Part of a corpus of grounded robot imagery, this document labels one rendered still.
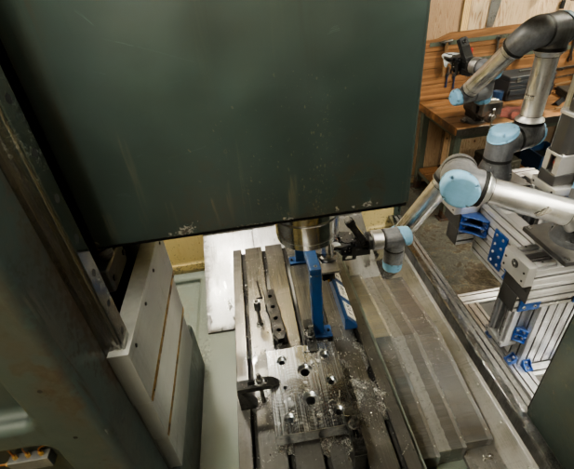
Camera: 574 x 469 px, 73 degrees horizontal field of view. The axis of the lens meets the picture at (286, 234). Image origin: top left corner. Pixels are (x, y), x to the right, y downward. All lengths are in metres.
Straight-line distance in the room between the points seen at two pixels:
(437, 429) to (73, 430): 1.12
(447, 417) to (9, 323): 1.33
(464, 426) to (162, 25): 1.46
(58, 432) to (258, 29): 0.81
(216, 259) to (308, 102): 1.50
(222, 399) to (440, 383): 0.85
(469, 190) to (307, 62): 0.78
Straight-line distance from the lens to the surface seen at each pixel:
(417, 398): 1.57
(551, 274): 1.66
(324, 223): 0.89
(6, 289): 0.68
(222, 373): 1.81
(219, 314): 1.98
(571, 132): 1.75
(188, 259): 2.30
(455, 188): 1.32
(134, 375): 0.96
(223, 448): 1.64
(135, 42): 0.69
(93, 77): 0.72
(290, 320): 1.56
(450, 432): 1.57
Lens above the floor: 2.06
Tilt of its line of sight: 35 degrees down
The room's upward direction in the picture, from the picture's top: 6 degrees counter-clockwise
